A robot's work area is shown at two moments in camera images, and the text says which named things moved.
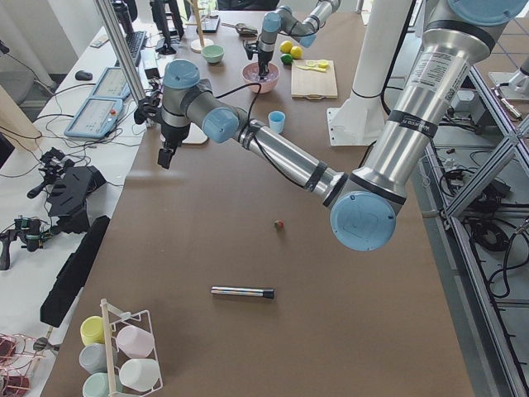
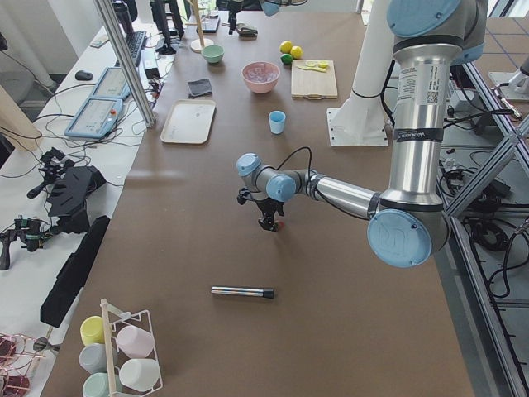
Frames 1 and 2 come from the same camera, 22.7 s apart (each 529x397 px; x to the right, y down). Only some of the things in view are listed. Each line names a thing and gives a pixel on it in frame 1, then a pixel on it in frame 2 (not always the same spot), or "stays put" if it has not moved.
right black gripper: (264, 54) -> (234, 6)
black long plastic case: (72, 275) stays put
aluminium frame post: (107, 14) stays put
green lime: (286, 59) stays put
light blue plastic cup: (276, 120) stays put
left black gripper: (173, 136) -> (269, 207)
